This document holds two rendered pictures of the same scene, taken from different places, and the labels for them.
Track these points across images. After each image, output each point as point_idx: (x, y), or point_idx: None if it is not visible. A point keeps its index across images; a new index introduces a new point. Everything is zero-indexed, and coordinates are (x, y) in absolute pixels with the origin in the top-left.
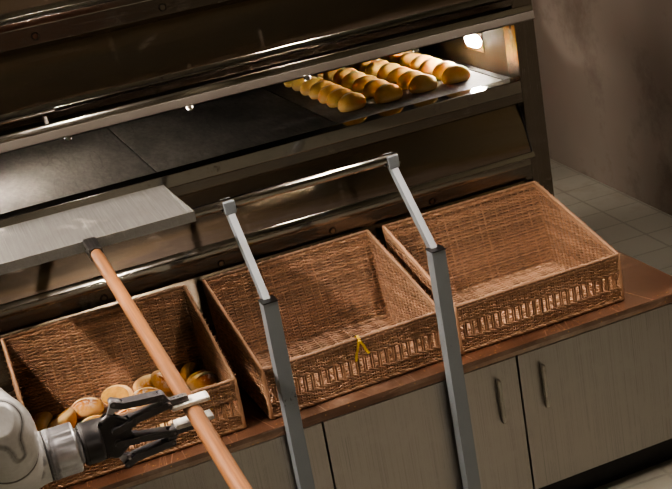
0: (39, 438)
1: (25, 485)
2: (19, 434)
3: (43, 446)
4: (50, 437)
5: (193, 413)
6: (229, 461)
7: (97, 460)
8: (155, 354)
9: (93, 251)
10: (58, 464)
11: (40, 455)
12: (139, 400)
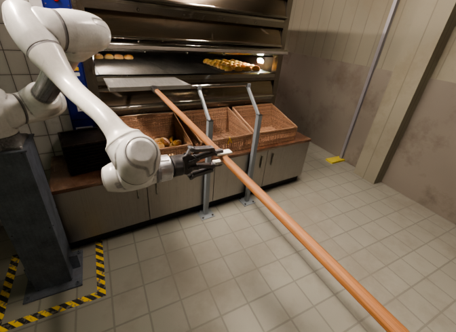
0: None
1: (144, 185)
2: (155, 160)
3: None
4: None
5: (226, 159)
6: (260, 188)
7: (179, 175)
8: (195, 129)
9: (156, 89)
10: (161, 176)
11: None
12: (203, 149)
